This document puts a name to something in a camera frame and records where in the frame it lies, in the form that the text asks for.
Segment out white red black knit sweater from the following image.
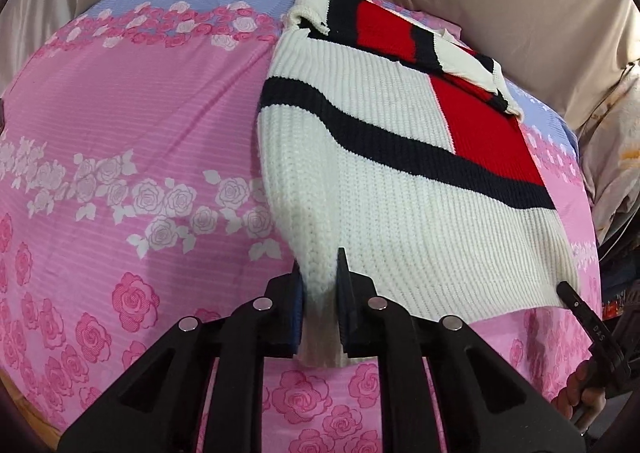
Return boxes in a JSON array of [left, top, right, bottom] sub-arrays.
[[257, 0, 579, 366]]

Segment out person's right hand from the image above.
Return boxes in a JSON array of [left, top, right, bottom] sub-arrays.
[[550, 360, 606, 433]]

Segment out pink floral bed sheet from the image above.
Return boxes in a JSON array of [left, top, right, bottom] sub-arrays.
[[0, 0, 603, 453]]

